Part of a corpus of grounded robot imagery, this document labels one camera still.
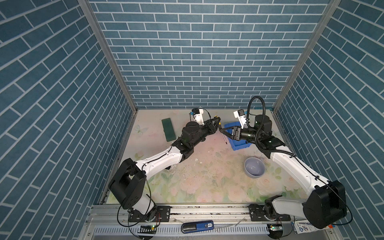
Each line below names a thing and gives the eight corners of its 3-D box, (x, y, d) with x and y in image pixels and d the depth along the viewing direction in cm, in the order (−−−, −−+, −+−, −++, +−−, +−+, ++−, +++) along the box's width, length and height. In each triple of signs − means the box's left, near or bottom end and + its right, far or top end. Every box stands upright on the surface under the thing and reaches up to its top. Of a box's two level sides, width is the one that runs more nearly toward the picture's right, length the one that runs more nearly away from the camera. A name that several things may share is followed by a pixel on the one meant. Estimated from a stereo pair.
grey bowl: (244, 179, 87) (247, 174, 81) (241, 162, 94) (244, 157, 88) (263, 179, 87) (267, 174, 81) (258, 162, 94) (262, 157, 88)
